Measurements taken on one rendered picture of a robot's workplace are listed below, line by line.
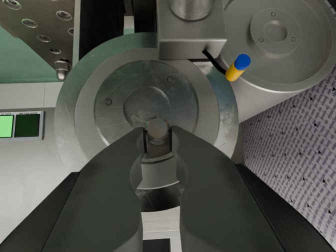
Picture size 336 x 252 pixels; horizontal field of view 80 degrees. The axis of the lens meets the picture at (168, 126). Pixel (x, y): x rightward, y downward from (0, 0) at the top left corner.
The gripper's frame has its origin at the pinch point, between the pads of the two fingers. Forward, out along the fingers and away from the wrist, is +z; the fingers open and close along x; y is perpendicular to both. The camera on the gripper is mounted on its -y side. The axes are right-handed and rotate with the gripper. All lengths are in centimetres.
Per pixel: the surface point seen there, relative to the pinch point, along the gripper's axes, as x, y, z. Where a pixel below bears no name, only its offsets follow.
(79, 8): -6.6, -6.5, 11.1
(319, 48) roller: 15.4, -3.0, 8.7
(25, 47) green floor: -138, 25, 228
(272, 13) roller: 11.2, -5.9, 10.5
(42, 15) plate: -18.9, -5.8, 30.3
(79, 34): -6.5, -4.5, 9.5
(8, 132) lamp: -35, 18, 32
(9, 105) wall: -205, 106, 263
